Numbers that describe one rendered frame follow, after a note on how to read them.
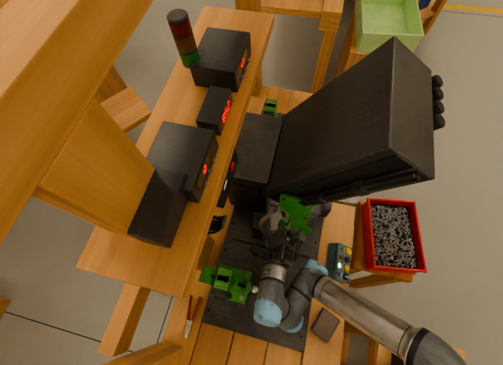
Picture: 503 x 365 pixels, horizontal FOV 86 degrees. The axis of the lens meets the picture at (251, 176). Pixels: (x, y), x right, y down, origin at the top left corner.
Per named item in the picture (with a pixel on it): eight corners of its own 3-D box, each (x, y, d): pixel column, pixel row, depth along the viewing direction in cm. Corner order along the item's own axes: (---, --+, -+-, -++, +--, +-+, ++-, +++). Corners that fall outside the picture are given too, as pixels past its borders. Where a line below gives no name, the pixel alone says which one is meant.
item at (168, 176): (194, 185, 63) (186, 172, 56) (171, 249, 57) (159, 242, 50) (166, 179, 64) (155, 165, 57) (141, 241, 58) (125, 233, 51)
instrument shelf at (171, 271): (274, 24, 94) (275, 13, 90) (187, 298, 58) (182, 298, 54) (206, 16, 98) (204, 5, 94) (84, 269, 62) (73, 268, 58)
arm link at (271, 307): (261, 327, 76) (245, 316, 71) (268, 289, 83) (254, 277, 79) (287, 330, 72) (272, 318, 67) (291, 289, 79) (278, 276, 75)
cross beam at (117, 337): (239, 51, 134) (237, 36, 125) (127, 351, 81) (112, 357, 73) (230, 51, 134) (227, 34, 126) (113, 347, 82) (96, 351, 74)
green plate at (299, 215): (306, 215, 111) (316, 184, 94) (303, 233, 105) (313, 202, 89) (279, 209, 112) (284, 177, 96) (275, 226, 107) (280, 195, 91)
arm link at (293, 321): (316, 308, 83) (301, 293, 77) (295, 341, 80) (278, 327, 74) (297, 295, 89) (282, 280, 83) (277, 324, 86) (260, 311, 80)
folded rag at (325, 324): (322, 307, 109) (324, 307, 107) (340, 320, 107) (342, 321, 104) (309, 328, 106) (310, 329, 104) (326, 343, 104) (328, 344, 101)
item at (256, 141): (280, 158, 139) (284, 117, 109) (267, 213, 127) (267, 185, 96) (245, 152, 142) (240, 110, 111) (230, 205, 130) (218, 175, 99)
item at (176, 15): (194, 27, 67) (190, 9, 63) (188, 40, 65) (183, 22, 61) (176, 24, 67) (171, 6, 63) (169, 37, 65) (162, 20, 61)
